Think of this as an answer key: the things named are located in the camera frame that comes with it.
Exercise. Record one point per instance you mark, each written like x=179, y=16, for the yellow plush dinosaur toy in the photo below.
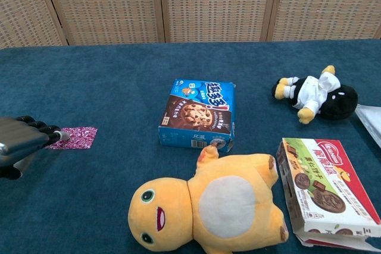
x=226, y=200

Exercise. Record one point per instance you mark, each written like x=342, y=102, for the white plastic pouch bag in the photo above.
x=372, y=120

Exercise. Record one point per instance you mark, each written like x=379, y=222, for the left silver-black robot hand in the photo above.
x=21, y=138

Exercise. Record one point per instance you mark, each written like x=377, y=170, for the black penguin plush white coat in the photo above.
x=315, y=90

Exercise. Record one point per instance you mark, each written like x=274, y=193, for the blue chocolate-chip cookie box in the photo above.
x=196, y=108

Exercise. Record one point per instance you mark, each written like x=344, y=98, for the blue felt table cover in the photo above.
x=104, y=81

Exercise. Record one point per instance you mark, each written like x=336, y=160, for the woven rattan screen panel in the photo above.
x=104, y=4
x=214, y=4
x=21, y=7
x=327, y=4

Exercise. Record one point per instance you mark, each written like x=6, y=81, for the red-green biscuit box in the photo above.
x=324, y=182

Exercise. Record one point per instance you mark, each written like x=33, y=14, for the pink patterned square pad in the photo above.
x=83, y=138

